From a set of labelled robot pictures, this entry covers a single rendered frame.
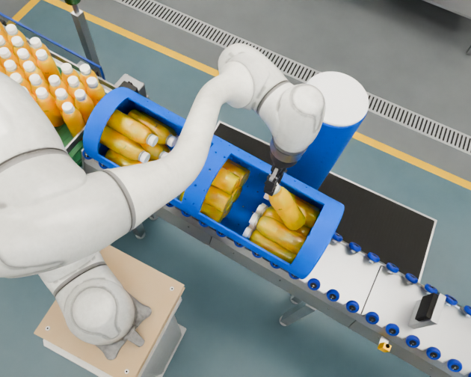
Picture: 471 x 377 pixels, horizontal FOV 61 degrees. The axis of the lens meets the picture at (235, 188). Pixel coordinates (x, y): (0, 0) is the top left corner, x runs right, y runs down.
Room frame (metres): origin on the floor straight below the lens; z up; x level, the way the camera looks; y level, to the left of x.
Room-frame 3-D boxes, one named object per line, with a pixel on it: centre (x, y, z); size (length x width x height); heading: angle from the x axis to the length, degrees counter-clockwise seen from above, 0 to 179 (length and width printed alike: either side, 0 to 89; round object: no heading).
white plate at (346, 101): (1.12, -0.34, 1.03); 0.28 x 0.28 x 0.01
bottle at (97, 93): (0.92, 0.62, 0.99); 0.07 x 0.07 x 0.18
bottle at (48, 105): (0.83, 0.78, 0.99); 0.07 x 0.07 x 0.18
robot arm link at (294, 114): (0.55, -0.10, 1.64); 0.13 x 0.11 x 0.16; 50
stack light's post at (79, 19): (1.24, 0.79, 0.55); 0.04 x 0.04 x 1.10; 71
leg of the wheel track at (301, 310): (0.36, -0.42, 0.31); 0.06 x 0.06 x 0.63; 71
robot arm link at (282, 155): (0.54, -0.11, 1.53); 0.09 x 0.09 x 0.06
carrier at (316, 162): (1.12, -0.34, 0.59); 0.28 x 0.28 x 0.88
